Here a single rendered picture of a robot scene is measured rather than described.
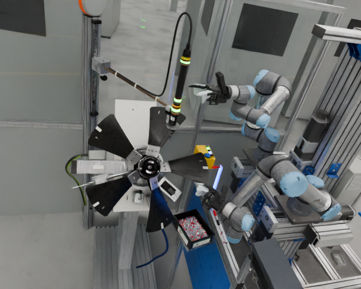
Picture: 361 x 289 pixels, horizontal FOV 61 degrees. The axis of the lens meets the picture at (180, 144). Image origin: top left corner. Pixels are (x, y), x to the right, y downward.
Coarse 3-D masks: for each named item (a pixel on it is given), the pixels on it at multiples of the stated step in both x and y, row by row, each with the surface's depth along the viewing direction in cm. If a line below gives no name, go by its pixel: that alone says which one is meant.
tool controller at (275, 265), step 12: (264, 240) 135; (276, 240) 134; (252, 252) 136; (264, 252) 130; (276, 252) 130; (252, 264) 139; (264, 264) 126; (276, 264) 125; (288, 264) 125; (264, 276) 126; (276, 276) 121; (288, 276) 121; (264, 288) 128; (276, 288) 118; (288, 288) 117; (300, 288) 117
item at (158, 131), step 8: (152, 112) 178; (160, 112) 176; (152, 120) 177; (160, 120) 174; (152, 128) 176; (160, 128) 173; (152, 136) 174; (160, 136) 171; (168, 136) 170; (152, 144) 173; (160, 144) 170
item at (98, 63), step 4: (92, 56) 182; (96, 56) 183; (92, 60) 181; (96, 60) 179; (100, 60) 180; (104, 60) 181; (108, 60) 182; (92, 64) 183; (96, 64) 180; (100, 64) 177; (104, 64) 179; (108, 64) 181; (92, 68) 184; (96, 68) 181; (100, 68) 178; (104, 68) 180; (100, 72) 180; (104, 72) 182; (108, 72) 184
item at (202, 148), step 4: (196, 148) 216; (200, 148) 215; (204, 148) 216; (196, 152) 216; (204, 152) 212; (208, 152) 213; (208, 160) 207; (212, 160) 208; (208, 164) 209; (212, 164) 210; (212, 168) 212
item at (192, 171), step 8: (200, 152) 185; (176, 160) 179; (184, 160) 180; (192, 160) 180; (176, 168) 173; (184, 168) 174; (192, 168) 176; (200, 168) 177; (208, 168) 179; (184, 176) 171; (192, 176) 172; (200, 176) 174; (208, 176) 176
